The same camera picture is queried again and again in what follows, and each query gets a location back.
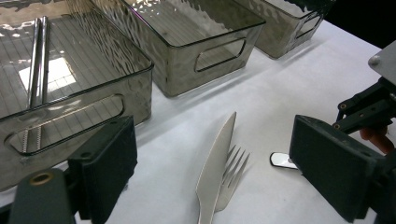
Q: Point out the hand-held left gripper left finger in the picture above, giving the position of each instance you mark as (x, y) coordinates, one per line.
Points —
(106, 168)

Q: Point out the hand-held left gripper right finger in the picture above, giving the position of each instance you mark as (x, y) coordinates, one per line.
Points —
(333, 165)

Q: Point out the smoky clear plastic bin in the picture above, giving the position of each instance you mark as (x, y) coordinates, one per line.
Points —
(93, 62)
(186, 28)
(280, 31)

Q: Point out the silver table knife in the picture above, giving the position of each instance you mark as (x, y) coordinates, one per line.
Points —
(214, 168)

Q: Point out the silver fork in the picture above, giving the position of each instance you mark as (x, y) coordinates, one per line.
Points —
(232, 177)

